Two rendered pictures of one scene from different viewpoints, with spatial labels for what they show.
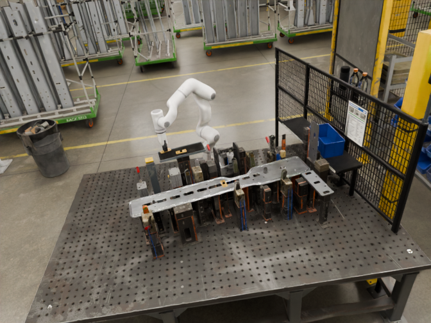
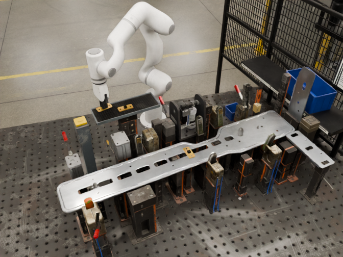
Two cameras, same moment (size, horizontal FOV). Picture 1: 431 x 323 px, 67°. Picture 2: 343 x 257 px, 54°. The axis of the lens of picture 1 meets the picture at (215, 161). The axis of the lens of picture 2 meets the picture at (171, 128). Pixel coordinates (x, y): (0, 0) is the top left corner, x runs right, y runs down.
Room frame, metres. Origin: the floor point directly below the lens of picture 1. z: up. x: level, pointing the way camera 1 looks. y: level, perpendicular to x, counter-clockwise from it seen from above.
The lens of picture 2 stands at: (0.72, 0.35, 2.32)
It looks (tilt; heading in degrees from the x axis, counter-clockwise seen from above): 42 degrees down; 347
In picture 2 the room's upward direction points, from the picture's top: straight up
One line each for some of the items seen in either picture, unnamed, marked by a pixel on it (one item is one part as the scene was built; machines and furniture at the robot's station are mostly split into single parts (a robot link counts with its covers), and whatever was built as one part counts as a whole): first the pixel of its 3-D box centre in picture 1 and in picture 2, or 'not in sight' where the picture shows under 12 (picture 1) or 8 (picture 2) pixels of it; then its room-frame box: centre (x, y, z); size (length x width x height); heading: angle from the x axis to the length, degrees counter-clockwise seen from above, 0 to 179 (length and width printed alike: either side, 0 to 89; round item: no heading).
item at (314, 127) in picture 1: (313, 141); (300, 94); (2.10, -0.76, 1.17); 0.12 x 0.01 x 0.34; 13
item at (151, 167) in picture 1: (155, 183); (87, 151); (2.17, 0.51, 0.92); 0.08 x 0.08 x 0.44; 13
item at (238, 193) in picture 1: (240, 208); (213, 186); (1.79, -0.14, 0.87); 0.12 x 0.09 x 0.35; 13
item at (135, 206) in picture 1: (221, 185); (186, 155); (1.94, -0.02, 1.00); 1.38 x 0.22 x 0.02; 103
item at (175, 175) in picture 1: (178, 191); (123, 163); (2.04, 0.32, 0.90); 0.13 x 0.10 x 0.41; 13
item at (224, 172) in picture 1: (228, 171); (187, 132); (2.17, -0.09, 0.94); 0.18 x 0.13 x 0.49; 103
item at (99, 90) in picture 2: (161, 136); (100, 87); (2.20, 0.38, 1.33); 0.10 x 0.07 x 0.11; 22
